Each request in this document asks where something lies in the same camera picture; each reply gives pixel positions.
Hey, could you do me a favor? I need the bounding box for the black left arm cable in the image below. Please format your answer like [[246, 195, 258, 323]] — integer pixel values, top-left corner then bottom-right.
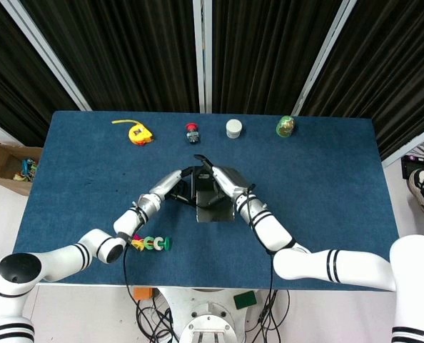
[[121, 242, 140, 310]]

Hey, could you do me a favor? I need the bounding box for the white partition frame post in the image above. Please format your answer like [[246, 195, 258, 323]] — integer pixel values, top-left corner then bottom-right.
[[0, 0, 92, 111], [292, 0, 358, 116], [192, 0, 213, 114]]

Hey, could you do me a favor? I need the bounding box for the green block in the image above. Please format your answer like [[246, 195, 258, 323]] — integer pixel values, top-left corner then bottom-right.
[[233, 290, 258, 310]]

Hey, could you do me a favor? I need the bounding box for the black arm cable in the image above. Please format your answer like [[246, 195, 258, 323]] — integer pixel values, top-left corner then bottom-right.
[[121, 242, 140, 310], [246, 184, 276, 299]]

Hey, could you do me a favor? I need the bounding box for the black floor cable bundle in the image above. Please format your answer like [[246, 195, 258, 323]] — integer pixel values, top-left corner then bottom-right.
[[251, 289, 291, 343], [135, 289, 180, 343]]

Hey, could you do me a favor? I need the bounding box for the blue table mat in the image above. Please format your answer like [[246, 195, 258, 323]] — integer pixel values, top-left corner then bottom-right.
[[4, 109, 411, 292]]

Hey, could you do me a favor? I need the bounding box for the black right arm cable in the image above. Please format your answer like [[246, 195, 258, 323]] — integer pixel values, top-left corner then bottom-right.
[[246, 184, 276, 299]]

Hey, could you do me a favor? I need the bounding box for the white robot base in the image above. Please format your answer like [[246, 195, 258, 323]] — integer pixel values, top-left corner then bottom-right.
[[160, 287, 259, 343]]

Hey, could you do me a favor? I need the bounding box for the red emergency stop button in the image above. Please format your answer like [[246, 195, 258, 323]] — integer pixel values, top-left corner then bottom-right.
[[184, 122, 202, 145]]

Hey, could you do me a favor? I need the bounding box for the black electronic device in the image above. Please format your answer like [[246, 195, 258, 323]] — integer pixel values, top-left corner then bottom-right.
[[400, 153, 424, 179]]

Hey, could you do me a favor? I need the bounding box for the black paper box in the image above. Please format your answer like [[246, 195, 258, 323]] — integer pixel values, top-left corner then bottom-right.
[[188, 166, 251, 224]]

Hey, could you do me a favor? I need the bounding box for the feather shuttlecock with plastic rings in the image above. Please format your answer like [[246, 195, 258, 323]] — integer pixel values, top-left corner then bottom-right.
[[130, 234, 173, 252]]

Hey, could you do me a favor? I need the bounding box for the brown cardboard box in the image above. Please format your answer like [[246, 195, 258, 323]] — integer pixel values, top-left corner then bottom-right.
[[0, 132, 44, 197]]

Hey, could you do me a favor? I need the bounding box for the white black sneaker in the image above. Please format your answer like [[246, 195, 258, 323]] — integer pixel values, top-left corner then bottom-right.
[[408, 169, 424, 217]]

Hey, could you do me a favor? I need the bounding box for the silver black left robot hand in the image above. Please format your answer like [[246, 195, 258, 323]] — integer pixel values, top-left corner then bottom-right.
[[148, 165, 199, 209]]

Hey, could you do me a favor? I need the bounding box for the colourful toys bundle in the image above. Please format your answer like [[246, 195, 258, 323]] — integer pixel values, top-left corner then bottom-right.
[[12, 158, 39, 183]]

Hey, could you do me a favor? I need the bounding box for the yellow tape measure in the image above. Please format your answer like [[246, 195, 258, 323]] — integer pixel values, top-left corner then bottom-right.
[[111, 119, 155, 146]]

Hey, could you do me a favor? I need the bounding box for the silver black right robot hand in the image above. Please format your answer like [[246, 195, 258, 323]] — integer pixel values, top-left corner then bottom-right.
[[193, 154, 252, 208]]

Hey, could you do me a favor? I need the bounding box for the green painted nesting doll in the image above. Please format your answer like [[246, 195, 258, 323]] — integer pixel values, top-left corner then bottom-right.
[[275, 114, 297, 138]]

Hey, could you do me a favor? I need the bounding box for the black pleated curtain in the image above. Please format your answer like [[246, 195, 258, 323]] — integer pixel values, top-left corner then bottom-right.
[[21, 0, 201, 114], [211, 0, 336, 115], [0, 0, 81, 147], [301, 0, 424, 161]]

